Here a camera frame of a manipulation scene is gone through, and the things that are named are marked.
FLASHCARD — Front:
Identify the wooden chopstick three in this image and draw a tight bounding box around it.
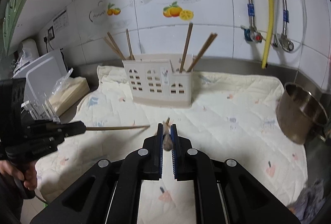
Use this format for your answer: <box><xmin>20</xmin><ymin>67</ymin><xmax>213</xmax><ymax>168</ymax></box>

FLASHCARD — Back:
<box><xmin>86</xmin><ymin>125</ymin><xmax>150</xmax><ymax>131</ymax></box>

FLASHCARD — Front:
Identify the wooden chopstick six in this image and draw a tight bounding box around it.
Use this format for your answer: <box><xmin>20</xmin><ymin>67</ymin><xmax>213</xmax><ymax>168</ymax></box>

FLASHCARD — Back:
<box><xmin>180</xmin><ymin>22</ymin><xmax>193</xmax><ymax>73</ymax></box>

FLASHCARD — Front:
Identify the wooden chopstick one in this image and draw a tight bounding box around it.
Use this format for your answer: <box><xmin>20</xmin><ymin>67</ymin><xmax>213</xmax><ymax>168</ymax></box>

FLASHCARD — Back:
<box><xmin>126</xmin><ymin>29</ymin><xmax>135</xmax><ymax>60</ymax></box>

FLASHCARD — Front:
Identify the wooden chopstick four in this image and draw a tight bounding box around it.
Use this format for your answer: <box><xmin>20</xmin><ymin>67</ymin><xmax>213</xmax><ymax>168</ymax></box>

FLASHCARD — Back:
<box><xmin>107</xmin><ymin>32</ymin><xmax>124</xmax><ymax>56</ymax></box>

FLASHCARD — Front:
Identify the wooden chopstick two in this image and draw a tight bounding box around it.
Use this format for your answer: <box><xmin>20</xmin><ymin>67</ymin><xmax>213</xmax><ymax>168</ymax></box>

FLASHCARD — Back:
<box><xmin>103</xmin><ymin>37</ymin><xmax>125</xmax><ymax>60</ymax></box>

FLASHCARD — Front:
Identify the wooden chopstick nine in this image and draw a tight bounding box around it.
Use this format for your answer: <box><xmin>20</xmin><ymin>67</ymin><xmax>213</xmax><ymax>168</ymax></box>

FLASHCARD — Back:
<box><xmin>186</xmin><ymin>32</ymin><xmax>216</xmax><ymax>73</ymax></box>

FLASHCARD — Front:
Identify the wooden chopstick eight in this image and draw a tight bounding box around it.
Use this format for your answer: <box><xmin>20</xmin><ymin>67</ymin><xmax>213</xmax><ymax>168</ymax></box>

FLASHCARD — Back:
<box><xmin>187</xmin><ymin>33</ymin><xmax>218</xmax><ymax>73</ymax></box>

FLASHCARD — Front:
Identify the wooden chopstick five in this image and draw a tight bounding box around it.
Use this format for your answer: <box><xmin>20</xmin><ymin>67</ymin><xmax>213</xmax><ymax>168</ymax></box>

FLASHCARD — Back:
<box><xmin>163</xmin><ymin>117</ymin><xmax>173</xmax><ymax>151</ymax></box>

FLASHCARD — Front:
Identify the person left hand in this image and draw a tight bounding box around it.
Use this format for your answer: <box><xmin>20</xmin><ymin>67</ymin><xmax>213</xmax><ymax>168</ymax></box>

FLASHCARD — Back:
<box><xmin>1</xmin><ymin>160</ymin><xmax>38</xmax><ymax>190</ymax></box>

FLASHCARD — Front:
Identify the bagged beige tissue box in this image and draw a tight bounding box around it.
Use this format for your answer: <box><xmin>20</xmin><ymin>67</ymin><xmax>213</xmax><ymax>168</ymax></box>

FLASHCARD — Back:
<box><xmin>48</xmin><ymin>68</ymin><xmax>90</xmax><ymax>116</ymax></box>

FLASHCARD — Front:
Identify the beige plastic utensil holder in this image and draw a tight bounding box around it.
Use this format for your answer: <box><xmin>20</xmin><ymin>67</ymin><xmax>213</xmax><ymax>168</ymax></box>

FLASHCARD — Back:
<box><xmin>123</xmin><ymin>54</ymin><xmax>193</xmax><ymax>108</ymax></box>

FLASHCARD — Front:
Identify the cream quilted patterned mat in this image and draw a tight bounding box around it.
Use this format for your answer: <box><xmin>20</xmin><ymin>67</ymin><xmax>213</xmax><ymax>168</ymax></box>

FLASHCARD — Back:
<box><xmin>35</xmin><ymin>64</ymin><xmax>309</xmax><ymax>224</ymax></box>

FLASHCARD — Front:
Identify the stainless steel pot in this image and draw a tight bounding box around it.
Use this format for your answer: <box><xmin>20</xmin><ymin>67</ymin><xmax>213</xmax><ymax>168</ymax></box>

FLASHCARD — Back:
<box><xmin>276</xmin><ymin>82</ymin><xmax>330</xmax><ymax>145</ymax></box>

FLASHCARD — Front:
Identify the silver angle valve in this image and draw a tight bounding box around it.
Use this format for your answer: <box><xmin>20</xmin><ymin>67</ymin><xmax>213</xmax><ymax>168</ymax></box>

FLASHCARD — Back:
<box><xmin>272</xmin><ymin>34</ymin><xmax>295</xmax><ymax>52</ymax></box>

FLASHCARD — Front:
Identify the grey blue rag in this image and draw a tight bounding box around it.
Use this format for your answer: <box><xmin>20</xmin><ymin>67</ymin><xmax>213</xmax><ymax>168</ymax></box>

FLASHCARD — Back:
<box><xmin>287</xmin><ymin>179</ymin><xmax>325</xmax><ymax>223</ymax></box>

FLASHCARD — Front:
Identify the black wall socket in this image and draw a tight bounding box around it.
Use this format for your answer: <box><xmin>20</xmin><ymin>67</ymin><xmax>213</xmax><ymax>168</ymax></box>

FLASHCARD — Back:
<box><xmin>48</xmin><ymin>26</ymin><xmax>55</xmax><ymax>41</ymax></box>

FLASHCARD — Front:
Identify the wall instruction sticker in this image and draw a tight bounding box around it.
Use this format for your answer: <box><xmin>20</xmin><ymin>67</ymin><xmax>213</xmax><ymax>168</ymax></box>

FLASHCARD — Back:
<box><xmin>53</xmin><ymin>9</ymin><xmax>69</xmax><ymax>33</ymax></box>

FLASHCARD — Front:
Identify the red handled water valve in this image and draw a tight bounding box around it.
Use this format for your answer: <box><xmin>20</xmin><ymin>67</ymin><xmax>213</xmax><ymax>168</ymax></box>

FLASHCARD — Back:
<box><xmin>241</xmin><ymin>25</ymin><xmax>263</xmax><ymax>43</ymax></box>

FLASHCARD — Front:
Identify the yellow gas hose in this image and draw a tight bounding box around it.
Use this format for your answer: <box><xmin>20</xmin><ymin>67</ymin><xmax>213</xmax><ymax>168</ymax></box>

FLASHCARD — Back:
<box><xmin>261</xmin><ymin>0</ymin><xmax>275</xmax><ymax>69</ymax></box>

